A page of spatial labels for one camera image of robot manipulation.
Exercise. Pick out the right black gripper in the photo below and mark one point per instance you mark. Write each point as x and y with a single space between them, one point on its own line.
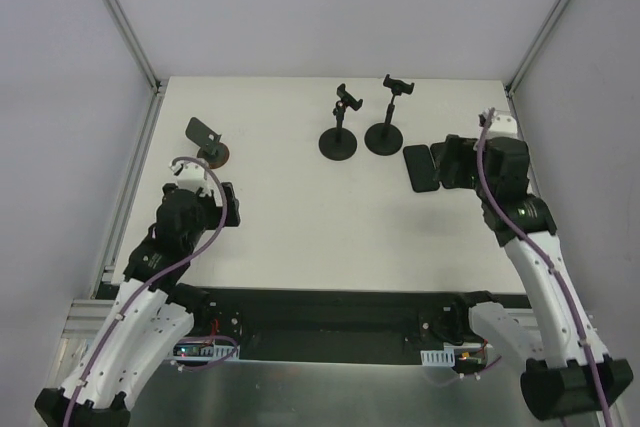
451 163

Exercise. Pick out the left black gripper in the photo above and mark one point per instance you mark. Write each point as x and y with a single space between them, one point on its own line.
228 204

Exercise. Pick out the black phone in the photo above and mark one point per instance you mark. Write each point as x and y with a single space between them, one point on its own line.
436 150
420 168

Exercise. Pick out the wooden-base phone stand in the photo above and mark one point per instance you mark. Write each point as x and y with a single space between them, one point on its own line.
210 147

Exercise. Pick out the black round-base phone stand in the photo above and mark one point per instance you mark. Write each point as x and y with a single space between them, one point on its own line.
384 138

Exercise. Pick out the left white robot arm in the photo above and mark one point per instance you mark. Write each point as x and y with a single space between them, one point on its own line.
152 312

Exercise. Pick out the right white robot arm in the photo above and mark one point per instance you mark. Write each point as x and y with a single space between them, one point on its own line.
567 370

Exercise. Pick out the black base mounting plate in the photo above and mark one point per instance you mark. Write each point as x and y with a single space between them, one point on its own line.
344 327

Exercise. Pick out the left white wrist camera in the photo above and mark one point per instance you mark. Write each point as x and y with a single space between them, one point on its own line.
189 174

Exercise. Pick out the right aluminium frame post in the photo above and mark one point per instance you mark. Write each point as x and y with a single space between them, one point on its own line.
543 34

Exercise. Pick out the aluminium frame post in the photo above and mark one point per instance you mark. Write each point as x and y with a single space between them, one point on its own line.
543 34
134 45

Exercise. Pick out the left white cable duct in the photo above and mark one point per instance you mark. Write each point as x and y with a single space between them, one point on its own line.
198 352

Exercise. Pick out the white cable duct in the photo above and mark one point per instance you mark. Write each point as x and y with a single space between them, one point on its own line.
443 358
198 352

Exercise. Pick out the right white cable duct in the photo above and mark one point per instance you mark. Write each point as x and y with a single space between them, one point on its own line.
443 358

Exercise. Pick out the left aluminium frame post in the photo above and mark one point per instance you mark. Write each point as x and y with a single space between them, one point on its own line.
134 45

